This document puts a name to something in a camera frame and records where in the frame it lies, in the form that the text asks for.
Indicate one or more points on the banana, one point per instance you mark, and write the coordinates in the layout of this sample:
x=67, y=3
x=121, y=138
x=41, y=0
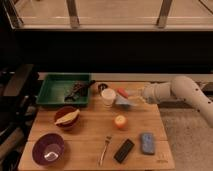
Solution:
x=68, y=117

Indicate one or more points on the metal cup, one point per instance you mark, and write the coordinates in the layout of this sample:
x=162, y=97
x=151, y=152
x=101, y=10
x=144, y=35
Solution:
x=101, y=87

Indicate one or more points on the black rectangular block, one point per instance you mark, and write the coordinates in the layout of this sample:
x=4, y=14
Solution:
x=123, y=151

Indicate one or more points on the orange fruit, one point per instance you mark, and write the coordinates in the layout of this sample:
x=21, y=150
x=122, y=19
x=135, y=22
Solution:
x=120, y=122

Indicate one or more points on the red bowl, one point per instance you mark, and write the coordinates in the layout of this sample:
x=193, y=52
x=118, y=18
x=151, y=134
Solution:
x=63, y=111

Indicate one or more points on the purple bowl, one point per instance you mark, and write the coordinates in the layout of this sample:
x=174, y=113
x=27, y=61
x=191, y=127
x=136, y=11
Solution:
x=48, y=149

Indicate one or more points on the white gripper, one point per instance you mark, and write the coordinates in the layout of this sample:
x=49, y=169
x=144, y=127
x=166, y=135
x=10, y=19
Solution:
x=148, y=94

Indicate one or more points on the dark brush in tray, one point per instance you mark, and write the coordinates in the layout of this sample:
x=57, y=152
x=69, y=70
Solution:
x=79, y=89

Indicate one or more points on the green plastic tray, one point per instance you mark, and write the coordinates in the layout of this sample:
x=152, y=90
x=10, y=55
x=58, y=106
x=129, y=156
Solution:
x=57, y=86

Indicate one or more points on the white plastic cup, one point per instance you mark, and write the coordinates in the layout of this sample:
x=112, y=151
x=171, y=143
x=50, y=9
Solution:
x=108, y=96

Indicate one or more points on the clear plastic bag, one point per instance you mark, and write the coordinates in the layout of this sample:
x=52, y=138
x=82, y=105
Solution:
x=120, y=100

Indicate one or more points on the metal fork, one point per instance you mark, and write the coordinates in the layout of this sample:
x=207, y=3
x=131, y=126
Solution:
x=107, y=141

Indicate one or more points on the wooden cutting board table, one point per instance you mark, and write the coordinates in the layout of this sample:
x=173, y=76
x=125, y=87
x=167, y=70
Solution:
x=85, y=141

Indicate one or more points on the blue sponge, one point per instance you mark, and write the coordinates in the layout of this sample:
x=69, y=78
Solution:
x=147, y=144

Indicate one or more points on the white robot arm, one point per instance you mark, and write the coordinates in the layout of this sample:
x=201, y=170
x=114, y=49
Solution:
x=181, y=88

